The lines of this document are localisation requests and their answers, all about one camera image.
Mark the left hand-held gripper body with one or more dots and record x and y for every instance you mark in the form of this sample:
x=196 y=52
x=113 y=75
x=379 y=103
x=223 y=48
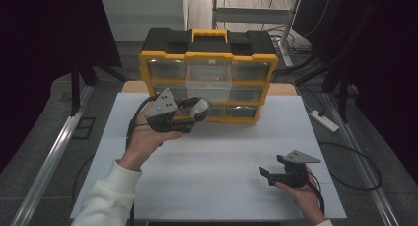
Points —
x=162 y=111

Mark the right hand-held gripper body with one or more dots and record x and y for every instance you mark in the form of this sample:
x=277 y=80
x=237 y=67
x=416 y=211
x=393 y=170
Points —
x=294 y=175

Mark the clear plastic drawer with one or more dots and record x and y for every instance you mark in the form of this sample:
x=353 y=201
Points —
x=208 y=84

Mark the yellow black organizer case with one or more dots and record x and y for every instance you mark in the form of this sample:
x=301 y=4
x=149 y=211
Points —
x=210 y=45

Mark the person's right hand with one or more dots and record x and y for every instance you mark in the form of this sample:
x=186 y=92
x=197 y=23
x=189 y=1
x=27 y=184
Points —
x=307 y=198

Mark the person's left hand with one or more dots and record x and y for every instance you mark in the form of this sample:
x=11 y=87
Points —
x=144 y=140

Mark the wooden table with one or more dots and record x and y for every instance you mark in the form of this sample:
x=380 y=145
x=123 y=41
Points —
x=134 y=87

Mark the white power strip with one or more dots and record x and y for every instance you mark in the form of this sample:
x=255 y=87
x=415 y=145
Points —
x=324 y=121

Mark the grid of clear drawers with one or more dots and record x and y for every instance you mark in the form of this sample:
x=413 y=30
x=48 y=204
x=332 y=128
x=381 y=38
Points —
x=248 y=71

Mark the dark floor hatch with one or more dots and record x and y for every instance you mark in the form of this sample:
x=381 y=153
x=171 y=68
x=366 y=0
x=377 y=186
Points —
x=84 y=128

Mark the black metal stand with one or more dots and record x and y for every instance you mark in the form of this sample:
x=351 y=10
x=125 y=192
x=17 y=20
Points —
x=75 y=88
x=343 y=94

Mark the dark curtain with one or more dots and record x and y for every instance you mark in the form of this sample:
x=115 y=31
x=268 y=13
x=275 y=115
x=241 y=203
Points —
x=39 y=55
x=384 y=71

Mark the metal floor rail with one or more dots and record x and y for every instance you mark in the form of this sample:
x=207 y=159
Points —
x=364 y=166
x=52 y=163

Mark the white metal desk frame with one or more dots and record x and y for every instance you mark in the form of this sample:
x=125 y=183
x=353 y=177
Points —
x=249 y=15

